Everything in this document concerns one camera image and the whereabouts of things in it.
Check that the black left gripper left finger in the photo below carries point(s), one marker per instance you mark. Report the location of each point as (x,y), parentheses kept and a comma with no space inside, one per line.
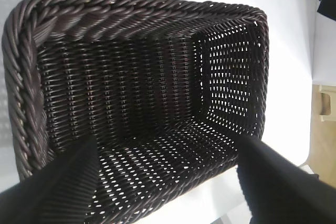
(60,190)

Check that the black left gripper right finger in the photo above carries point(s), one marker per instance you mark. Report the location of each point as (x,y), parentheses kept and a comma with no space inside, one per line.
(283,195)

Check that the dark brown woven basket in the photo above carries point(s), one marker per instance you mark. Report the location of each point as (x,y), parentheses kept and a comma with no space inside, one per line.
(118,77)

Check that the beige plastic crate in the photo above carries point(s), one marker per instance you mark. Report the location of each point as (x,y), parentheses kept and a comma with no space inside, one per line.
(325,103)

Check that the black box-shaped object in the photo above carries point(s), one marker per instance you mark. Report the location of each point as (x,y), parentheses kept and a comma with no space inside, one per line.
(329,1)

